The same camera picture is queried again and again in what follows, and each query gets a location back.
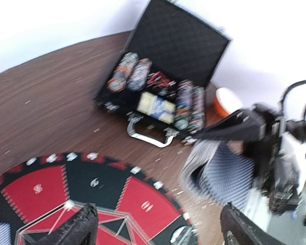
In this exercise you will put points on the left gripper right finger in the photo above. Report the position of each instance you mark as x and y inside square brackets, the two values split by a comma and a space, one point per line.
[239, 229]

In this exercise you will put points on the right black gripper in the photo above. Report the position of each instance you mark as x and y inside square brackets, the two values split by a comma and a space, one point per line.
[259, 134]

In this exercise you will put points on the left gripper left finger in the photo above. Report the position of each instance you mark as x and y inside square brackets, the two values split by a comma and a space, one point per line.
[82, 228]

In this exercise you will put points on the clear dealer button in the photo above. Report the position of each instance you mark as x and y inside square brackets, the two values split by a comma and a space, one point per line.
[185, 235]

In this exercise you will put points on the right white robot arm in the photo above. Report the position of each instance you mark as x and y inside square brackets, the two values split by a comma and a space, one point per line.
[296, 139]

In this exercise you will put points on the orange white bowl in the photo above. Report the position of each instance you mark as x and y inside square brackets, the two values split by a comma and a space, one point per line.
[226, 102]

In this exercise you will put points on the round red black poker mat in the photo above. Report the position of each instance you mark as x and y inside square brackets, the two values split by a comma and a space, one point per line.
[42, 193]

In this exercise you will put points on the front right chip row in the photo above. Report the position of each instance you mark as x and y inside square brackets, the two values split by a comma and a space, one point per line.
[197, 120]

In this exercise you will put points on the chip row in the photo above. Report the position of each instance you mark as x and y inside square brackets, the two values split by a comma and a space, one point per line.
[122, 72]
[197, 120]
[183, 105]
[139, 75]

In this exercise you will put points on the back right chip row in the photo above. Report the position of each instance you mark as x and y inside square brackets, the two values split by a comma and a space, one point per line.
[183, 105]

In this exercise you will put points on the black poker chip case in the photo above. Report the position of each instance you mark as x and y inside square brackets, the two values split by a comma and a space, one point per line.
[182, 47]

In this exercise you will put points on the boxed card decks in case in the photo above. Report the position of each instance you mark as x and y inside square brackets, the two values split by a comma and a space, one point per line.
[156, 107]

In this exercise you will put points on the front left chip row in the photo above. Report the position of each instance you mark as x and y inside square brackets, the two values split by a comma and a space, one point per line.
[139, 75]

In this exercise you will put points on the back left chip row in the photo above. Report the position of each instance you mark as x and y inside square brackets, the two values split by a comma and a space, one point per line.
[122, 72]

